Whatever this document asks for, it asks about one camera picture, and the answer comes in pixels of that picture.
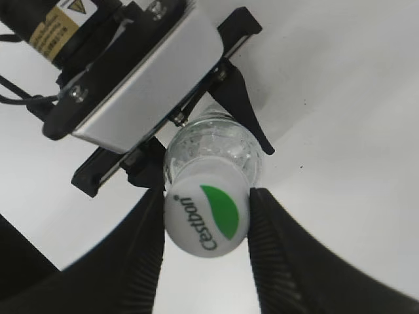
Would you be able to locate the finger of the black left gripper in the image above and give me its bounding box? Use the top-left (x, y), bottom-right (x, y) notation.
top-left (208, 60), bottom-right (275, 154)

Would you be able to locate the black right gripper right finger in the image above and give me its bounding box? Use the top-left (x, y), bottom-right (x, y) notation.
top-left (247, 188), bottom-right (418, 313)

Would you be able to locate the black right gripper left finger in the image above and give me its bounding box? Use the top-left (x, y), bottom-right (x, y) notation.
top-left (1, 188), bottom-right (164, 313)

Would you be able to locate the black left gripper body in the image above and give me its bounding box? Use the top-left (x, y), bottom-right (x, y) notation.
top-left (71, 7), bottom-right (262, 197)

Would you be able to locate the white green bottle cap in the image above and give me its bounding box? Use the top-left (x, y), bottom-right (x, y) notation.
top-left (164, 157), bottom-right (250, 258)

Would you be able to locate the clear Cestbon water bottle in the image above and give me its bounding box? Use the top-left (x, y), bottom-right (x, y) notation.
top-left (163, 104), bottom-right (264, 187)

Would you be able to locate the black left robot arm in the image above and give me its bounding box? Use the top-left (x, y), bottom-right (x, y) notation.
top-left (1, 1), bottom-right (274, 197)

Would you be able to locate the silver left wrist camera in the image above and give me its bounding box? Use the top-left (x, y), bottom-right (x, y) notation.
top-left (43, 1), bottom-right (223, 154)

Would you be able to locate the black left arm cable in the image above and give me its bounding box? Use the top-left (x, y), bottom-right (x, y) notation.
top-left (0, 32), bottom-right (62, 114)

